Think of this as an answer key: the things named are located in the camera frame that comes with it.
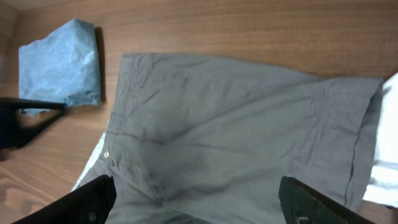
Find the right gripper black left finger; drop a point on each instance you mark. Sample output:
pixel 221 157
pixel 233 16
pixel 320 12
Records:
pixel 89 204

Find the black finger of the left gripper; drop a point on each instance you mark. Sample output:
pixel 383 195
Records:
pixel 13 133

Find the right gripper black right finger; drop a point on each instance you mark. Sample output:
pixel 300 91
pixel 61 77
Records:
pixel 302 204

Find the grey shorts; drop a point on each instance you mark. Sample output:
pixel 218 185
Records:
pixel 203 139

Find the white shirt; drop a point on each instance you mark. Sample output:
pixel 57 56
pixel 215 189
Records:
pixel 382 186

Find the folded blue denim garment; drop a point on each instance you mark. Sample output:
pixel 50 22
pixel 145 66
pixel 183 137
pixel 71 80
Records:
pixel 64 67

